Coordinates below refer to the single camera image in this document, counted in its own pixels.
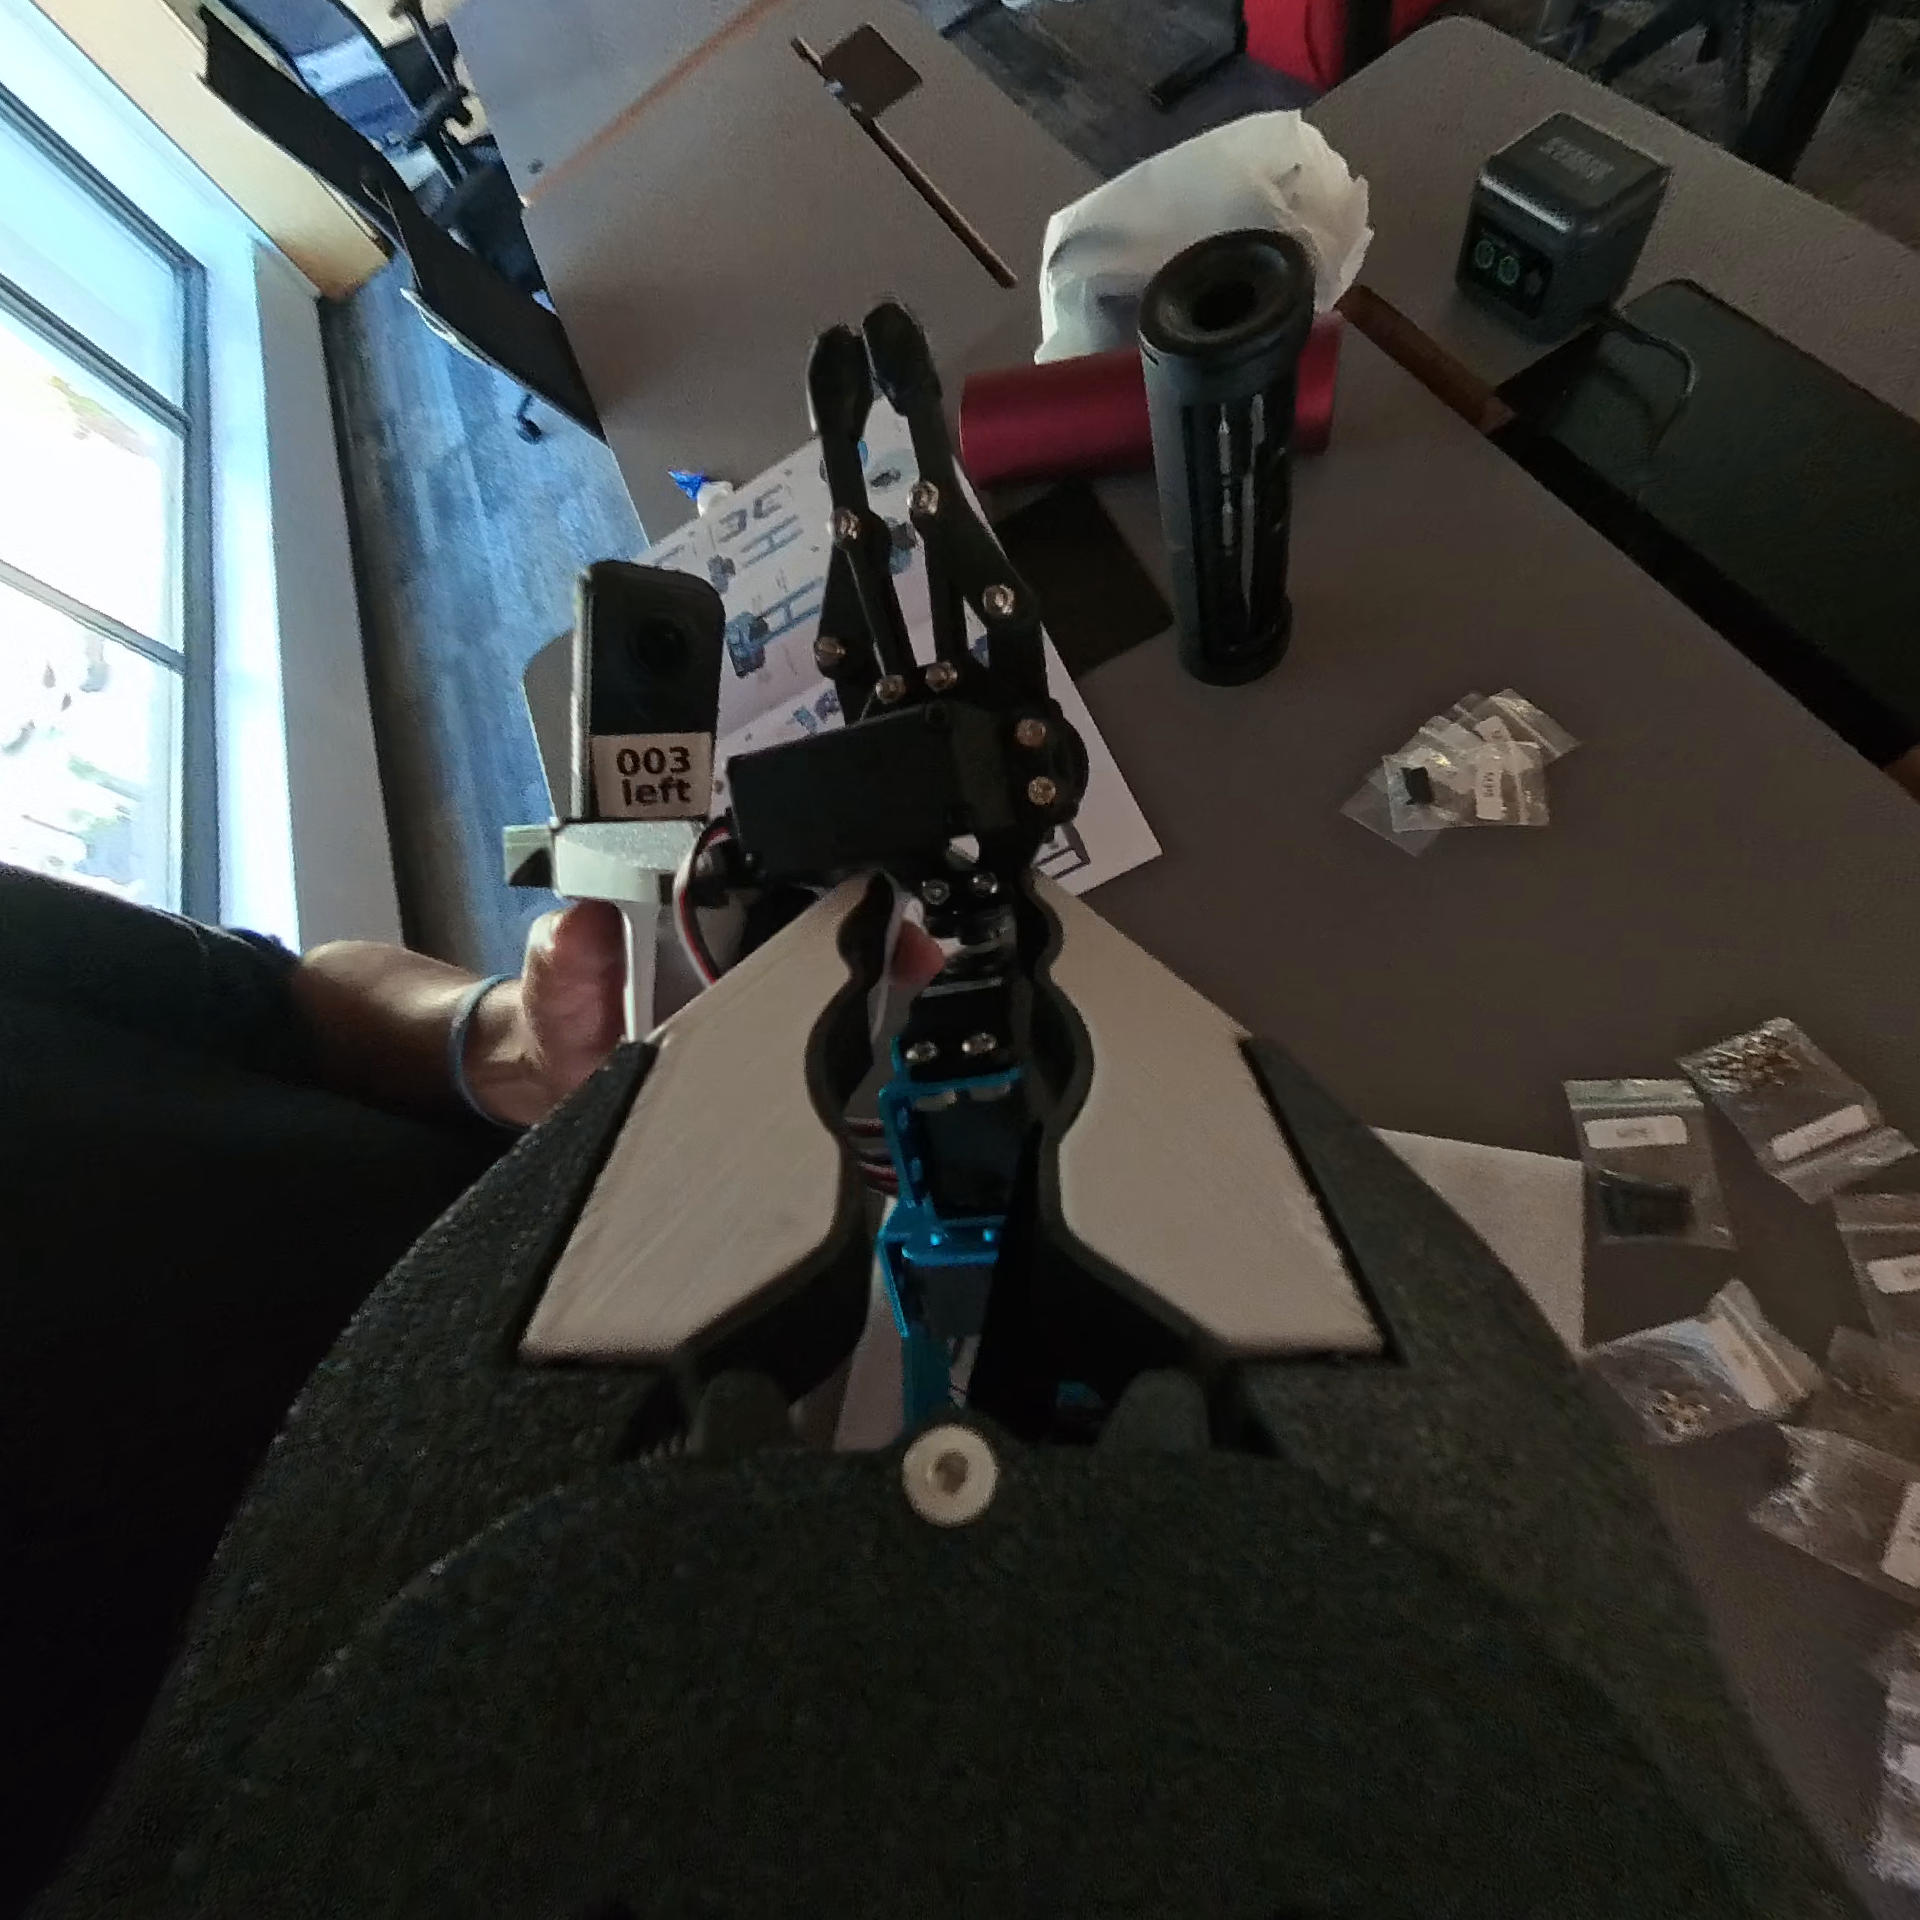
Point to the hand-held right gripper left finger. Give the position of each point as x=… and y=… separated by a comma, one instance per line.
x=704, y=1140

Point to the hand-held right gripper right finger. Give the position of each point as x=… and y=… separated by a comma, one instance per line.
x=1200, y=1155

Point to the black and blue toy robot arm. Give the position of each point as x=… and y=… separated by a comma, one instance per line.
x=932, y=721

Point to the person's left forearm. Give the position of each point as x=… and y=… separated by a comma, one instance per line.
x=225, y=1019

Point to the grey desk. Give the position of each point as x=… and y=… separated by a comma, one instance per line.
x=1471, y=944

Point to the person's left hand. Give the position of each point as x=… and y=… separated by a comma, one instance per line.
x=563, y=1004

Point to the printed instruction sheet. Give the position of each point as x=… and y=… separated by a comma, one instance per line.
x=781, y=600

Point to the blue wristband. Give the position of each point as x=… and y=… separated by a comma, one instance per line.
x=470, y=1050

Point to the neighbouring grey table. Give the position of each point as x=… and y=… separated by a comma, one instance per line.
x=704, y=253

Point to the small clear parts bag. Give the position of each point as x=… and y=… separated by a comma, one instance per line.
x=1401, y=787
x=1517, y=749

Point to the black square card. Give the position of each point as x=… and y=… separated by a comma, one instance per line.
x=1088, y=579

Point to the red cylinder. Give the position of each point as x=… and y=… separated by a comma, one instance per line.
x=1051, y=421

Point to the pile of small parts bags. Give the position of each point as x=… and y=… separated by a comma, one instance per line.
x=1756, y=1200

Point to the window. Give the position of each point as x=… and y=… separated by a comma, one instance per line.
x=91, y=523

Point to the black cylindrical screwdriver case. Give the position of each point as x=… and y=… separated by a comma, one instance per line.
x=1223, y=480

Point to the crumpled white tissue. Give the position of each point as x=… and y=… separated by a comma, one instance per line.
x=1200, y=195

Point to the black flat pad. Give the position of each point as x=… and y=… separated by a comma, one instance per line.
x=1724, y=493

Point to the black charger box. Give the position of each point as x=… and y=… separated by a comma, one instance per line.
x=1559, y=211

